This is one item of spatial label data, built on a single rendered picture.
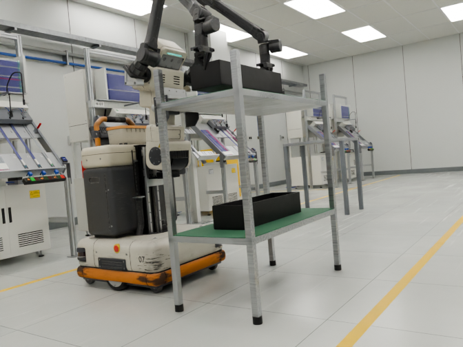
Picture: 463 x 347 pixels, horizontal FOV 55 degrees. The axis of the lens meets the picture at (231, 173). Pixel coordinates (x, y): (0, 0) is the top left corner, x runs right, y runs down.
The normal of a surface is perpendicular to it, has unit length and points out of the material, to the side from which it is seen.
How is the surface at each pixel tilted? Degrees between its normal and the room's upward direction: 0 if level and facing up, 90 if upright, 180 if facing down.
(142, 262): 90
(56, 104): 90
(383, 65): 90
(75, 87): 90
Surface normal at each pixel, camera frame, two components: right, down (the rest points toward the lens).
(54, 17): 0.82, -0.06
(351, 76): -0.57, 0.07
